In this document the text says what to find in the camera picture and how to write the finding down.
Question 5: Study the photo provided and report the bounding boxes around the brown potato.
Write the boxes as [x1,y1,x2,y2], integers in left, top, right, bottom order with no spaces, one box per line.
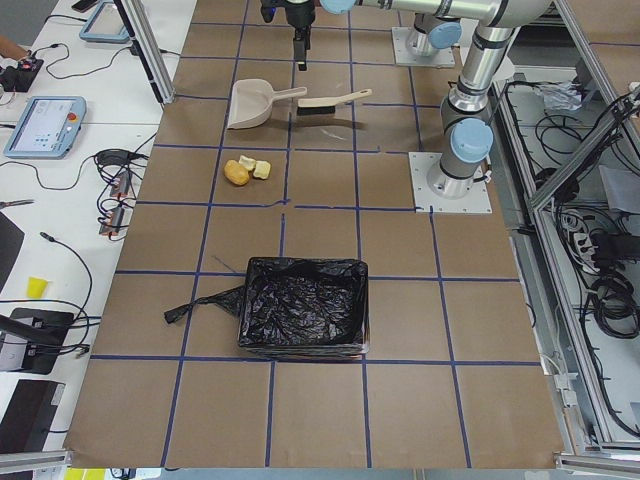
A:
[223,160,251,186]

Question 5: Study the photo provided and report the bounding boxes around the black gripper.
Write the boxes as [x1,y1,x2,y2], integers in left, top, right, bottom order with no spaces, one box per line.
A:
[284,0,315,71]

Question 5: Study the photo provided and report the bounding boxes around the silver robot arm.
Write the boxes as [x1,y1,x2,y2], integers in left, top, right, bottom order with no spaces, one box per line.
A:
[406,13,462,57]
[283,1,549,199]

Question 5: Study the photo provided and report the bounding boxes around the aluminium frame post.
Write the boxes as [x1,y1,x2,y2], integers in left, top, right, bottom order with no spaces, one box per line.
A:
[114,0,175,105]

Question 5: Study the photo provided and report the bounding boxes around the blue teach pendant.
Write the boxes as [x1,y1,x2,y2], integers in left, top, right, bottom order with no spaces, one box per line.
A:
[3,96,87,159]
[79,1,129,44]

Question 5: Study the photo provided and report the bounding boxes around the bin with black bag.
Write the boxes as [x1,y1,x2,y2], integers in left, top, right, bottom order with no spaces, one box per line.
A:
[164,257,369,358]

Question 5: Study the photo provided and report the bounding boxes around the pale yellow foam piece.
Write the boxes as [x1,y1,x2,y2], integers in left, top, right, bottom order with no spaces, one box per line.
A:
[238,155,257,171]

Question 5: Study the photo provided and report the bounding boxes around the pale yellow foam chunk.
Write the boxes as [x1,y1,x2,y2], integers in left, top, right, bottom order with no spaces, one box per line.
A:
[252,160,272,180]

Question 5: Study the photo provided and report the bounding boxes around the blue teach pendant near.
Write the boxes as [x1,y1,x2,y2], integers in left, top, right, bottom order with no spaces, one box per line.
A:
[3,96,87,159]

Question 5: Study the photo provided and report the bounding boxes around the blue teach pendant far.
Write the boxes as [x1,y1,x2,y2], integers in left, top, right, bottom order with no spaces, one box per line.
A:
[79,1,129,44]

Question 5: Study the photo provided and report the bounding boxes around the yellow sponge piece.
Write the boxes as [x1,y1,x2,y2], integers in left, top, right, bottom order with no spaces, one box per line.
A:
[26,276,50,300]

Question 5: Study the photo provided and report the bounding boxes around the grey usb hub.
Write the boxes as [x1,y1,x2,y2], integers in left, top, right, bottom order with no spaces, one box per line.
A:
[110,170,132,200]
[98,206,128,237]

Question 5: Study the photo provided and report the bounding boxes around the beige hand brush black bristles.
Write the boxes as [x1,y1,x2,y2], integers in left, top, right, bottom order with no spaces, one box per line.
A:
[296,88,373,116]

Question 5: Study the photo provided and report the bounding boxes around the black monitor stand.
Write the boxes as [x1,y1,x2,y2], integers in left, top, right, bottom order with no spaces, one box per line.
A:
[1,308,74,375]

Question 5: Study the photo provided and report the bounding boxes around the black box device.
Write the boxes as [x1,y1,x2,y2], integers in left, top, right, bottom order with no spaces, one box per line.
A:
[1,379,65,454]

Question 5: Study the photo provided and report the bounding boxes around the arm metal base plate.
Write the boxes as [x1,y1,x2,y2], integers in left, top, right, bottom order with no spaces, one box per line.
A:
[408,152,492,215]
[391,27,456,68]

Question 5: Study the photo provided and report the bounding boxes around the beige plastic dustpan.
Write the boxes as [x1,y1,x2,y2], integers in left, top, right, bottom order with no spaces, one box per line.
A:
[227,79,307,130]

